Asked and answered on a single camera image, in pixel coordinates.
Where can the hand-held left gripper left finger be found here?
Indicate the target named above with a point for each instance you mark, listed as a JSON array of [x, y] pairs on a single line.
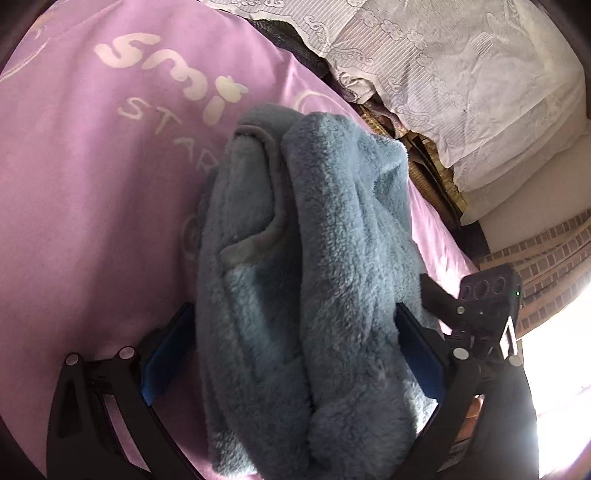
[[166, 355]]

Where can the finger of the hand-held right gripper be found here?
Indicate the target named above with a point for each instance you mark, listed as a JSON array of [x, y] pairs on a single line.
[[436, 297]]

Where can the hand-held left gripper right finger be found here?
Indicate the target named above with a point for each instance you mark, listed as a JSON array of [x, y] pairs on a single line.
[[418, 355]]

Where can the blue fleece garment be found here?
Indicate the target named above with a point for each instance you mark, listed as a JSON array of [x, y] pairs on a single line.
[[323, 277]]

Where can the woven bamboo mat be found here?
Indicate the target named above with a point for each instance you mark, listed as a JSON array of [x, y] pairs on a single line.
[[434, 170]]

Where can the purple printed blanket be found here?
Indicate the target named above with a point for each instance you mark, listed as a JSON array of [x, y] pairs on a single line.
[[92, 184]]

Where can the white lace cover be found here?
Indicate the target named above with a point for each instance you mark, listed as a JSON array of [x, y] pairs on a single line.
[[461, 69]]

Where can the beige cloth bundle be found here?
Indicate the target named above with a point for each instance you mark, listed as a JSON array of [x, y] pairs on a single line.
[[358, 87]]

